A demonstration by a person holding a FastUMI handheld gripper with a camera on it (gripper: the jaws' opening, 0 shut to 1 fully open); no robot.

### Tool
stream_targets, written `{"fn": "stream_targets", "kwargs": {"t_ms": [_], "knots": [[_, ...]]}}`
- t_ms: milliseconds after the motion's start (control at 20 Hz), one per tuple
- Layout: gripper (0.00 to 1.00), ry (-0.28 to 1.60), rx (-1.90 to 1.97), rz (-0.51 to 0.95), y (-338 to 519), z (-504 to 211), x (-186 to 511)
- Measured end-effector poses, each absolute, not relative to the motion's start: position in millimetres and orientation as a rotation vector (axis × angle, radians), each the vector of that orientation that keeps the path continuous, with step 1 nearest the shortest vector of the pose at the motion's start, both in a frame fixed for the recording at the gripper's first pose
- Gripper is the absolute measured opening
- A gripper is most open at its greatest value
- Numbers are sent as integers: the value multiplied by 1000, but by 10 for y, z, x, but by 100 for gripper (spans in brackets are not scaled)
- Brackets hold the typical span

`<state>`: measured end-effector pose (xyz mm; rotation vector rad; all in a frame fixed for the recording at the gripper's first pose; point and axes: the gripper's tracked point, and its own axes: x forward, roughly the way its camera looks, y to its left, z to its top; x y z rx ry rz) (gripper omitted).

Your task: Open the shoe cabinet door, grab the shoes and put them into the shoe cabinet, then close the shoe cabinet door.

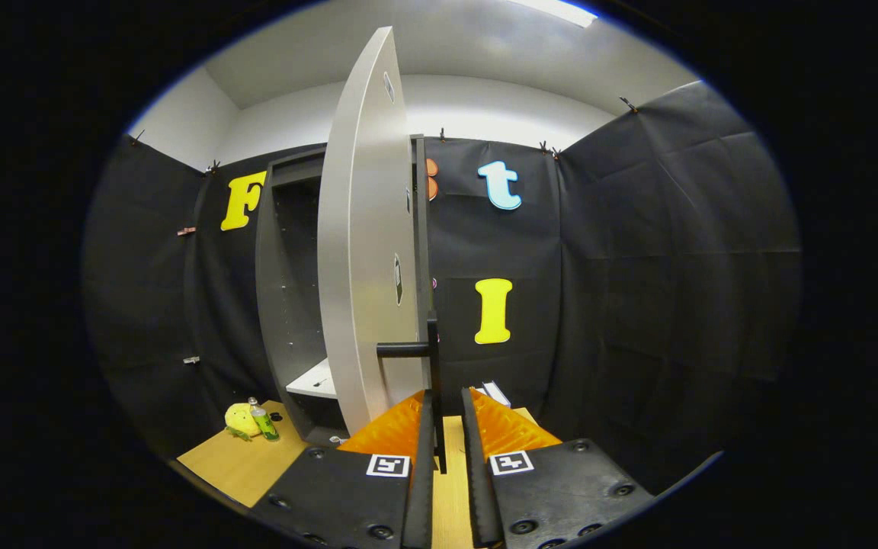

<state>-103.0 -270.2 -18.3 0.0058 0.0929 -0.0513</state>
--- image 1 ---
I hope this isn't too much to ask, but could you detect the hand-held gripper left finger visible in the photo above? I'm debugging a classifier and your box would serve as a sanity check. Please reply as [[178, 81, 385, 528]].
[[252, 389, 436, 549]]

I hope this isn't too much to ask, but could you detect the ceiling light panel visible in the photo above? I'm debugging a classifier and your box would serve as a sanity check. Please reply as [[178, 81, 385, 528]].
[[511, 0, 598, 28]]

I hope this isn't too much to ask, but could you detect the black backdrop cloth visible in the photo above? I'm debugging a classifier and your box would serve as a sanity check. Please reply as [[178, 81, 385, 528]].
[[81, 80, 802, 496]]

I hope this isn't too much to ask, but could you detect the green drink bottle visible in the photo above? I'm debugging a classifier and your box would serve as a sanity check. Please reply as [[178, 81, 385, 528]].
[[248, 396, 281, 443]]

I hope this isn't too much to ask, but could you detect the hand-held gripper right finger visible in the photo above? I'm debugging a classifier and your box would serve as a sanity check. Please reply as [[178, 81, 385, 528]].
[[460, 387, 655, 549]]

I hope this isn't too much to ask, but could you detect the beige shoe cabinet door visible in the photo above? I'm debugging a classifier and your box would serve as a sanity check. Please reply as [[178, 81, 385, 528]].
[[317, 27, 447, 474]]

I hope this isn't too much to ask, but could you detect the grey shoe cabinet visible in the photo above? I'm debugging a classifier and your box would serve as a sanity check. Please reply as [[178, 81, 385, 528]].
[[255, 133, 440, 447]]

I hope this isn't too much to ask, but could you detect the yellow plush toy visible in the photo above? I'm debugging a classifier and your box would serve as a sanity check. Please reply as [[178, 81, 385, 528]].
[[224, 403, 263, 441]]

